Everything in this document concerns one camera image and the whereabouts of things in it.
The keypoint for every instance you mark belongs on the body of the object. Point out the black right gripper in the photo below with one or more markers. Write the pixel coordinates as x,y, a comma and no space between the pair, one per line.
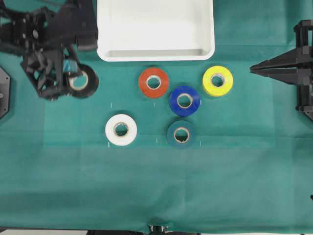
284,67

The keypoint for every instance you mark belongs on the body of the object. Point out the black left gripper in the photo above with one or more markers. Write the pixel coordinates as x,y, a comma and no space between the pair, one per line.
53,65

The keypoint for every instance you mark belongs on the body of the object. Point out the black tape roll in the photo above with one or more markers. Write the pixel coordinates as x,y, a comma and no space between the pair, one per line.
90,86

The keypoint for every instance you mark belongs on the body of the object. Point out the white plastic case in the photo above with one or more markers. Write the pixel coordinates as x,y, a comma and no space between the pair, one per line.
155,30

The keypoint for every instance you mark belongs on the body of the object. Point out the yellow tape roll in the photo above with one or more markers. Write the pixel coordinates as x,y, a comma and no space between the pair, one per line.
217,81

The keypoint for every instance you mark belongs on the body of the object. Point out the orange tape roll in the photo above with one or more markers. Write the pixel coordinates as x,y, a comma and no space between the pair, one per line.
153,82

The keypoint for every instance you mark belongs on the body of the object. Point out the white tape roll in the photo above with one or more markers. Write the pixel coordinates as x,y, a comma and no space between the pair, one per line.
121,130

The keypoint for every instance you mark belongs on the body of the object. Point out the blue tape roll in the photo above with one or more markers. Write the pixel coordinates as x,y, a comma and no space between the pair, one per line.
184,101

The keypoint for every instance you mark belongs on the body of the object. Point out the dark green tape roll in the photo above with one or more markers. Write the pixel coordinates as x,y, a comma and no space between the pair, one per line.
181,134

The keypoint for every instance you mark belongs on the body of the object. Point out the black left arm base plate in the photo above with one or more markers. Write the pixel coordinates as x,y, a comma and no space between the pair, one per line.
4,93

